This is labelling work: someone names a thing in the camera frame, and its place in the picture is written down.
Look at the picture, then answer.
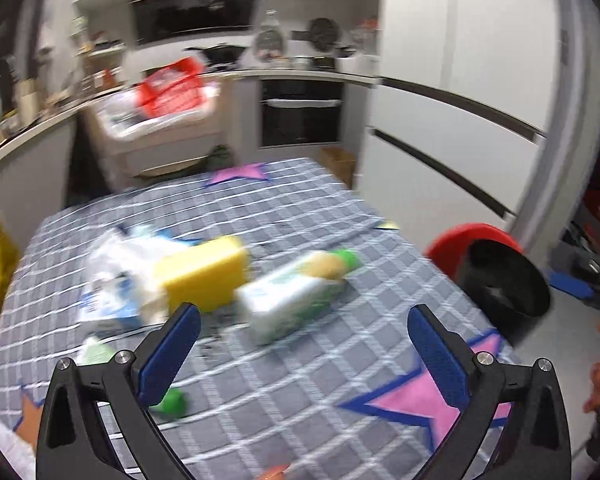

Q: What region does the white bottle with green cap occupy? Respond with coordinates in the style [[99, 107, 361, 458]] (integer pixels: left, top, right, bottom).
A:
[[235, 249, 361, 344]]

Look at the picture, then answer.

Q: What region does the black trash bin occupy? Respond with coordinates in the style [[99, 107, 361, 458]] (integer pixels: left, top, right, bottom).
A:
[[455, 240, 552, 347]]

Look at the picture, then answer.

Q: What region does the cardboard box on floor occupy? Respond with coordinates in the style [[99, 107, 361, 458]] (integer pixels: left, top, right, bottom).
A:
[[320, 146, 356, 188]]

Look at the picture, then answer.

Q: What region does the small green cap tube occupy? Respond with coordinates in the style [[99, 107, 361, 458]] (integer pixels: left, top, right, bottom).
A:
[[150, 387, 188, 419]]

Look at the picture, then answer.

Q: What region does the blue white paper box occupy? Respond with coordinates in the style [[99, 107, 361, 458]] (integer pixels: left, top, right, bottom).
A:
[[76, 275, 143, 335]]

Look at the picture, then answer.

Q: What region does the white refrigerator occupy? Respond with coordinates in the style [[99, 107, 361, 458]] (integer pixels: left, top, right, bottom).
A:
[[354, 0, 562, 256]]

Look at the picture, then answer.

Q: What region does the red plastic stool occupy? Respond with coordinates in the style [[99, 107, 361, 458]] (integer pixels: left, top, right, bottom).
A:
[[424, 223, 524, 280]]

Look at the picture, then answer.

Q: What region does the black built-in oven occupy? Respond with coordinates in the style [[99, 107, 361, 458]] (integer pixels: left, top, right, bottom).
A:
[[260, 79, 344, 148]]

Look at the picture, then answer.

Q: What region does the yellow wavy sponge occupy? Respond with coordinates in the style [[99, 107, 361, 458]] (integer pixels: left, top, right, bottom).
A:
[[155, 235, 249, 313]]

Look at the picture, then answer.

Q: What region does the grey checked tablecloth with stars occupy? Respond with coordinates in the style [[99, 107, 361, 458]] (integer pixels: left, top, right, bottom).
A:
[[0, 158, 513, 479]]

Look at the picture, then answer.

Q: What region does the red plastic basket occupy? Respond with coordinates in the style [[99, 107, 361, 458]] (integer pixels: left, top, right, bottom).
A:
[[135, 56, 207, 118]]

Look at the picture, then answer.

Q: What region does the black wok on stove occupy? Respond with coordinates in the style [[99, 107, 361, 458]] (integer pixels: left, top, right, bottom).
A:
[[185, 44, 247, 66]]

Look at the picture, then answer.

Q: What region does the black range hood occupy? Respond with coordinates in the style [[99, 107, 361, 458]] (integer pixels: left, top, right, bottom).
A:
[[131, 0, 257, 46]]

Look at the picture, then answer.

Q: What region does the white plastic bag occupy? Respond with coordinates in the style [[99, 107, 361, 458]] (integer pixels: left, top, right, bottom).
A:
[[83, 224, 200, 327]]

